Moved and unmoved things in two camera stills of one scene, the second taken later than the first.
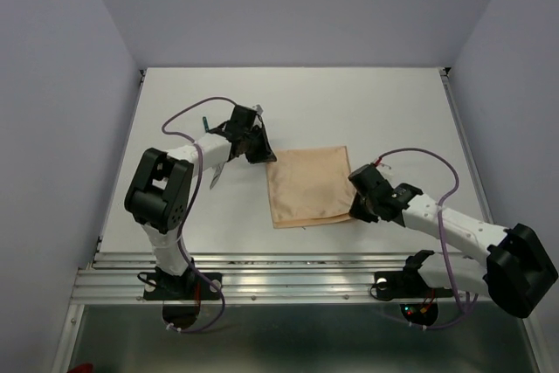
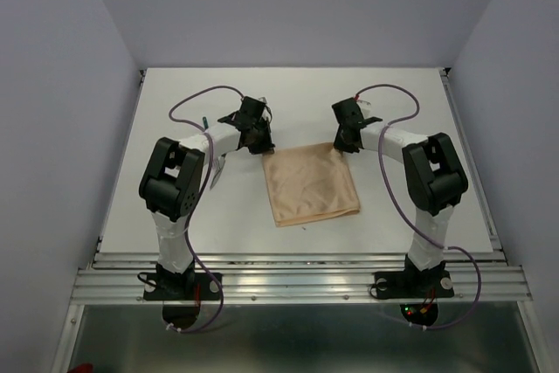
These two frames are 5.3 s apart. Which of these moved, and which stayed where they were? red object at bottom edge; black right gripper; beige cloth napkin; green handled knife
Moved: black right gripper
Stayed: beige cloth napkin; red object at bottom edge; green handled knife
